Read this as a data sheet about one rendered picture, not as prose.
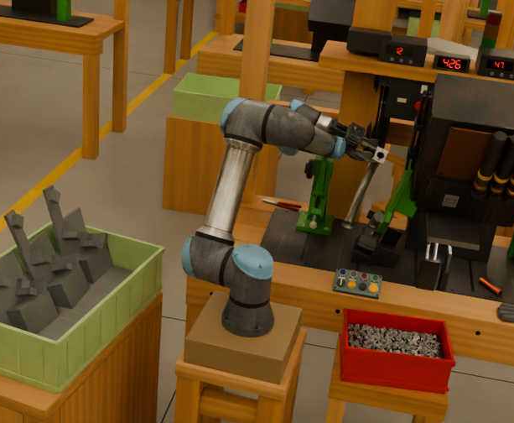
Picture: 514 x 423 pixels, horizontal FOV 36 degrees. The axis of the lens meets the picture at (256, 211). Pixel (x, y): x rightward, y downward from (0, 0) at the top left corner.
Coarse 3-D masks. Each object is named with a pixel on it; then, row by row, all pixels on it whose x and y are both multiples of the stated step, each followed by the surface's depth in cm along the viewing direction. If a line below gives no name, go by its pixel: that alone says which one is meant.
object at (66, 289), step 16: (16, 224) 228; (16, 240) 230; (32, 240) 238; (48, 240) 244; (32, 272) 233; (48, 272) 241; (64, 272) 245; (80, 272) 247; (48, 288) 238; (64, 288) 237; (80, 288) 246; (64, 304) 239
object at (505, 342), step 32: (192, 288) 262; (224, 288) 260; (288, 288) 255; (320, 288) 255; (384, 288) 259; (416, 288) 261; (320, 320) 258; (448, 320) 249; (480, 320) 247; (480, 352) 252; (512, 352) 249
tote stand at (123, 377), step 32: (160, 320) 268; (128, 352) 249; (0, 384) 213; (96, 384) 232; (128, 384) 255; (0, 416) 213; (32, 416) 209; (64, 416) 217; (96, 416) 238; (128, 416) 262
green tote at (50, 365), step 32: (0, 256) 241; (128, 256) 262; (160, 256) 256; (128, 288) 239; (160, 288) 262; (96, 320) 223; (128, 320) 243; (0, 352) 214; (32, 352) 209; (64, 352) 209; (96, 352) 227; (32, 384) 214; (64, 384) 213
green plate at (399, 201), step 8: (408, 168) 259; (408, 176) 256; (400, 184) 263; (408, 184) 258; (400, 192) 259; (408, 192) 260; (392, 200) 264; (400, 200) 261; (408, 200) 261; (392, 208) 262; (400, 208) 262; (408, 208) 262; (416, 208) 261; (408, 216) 263
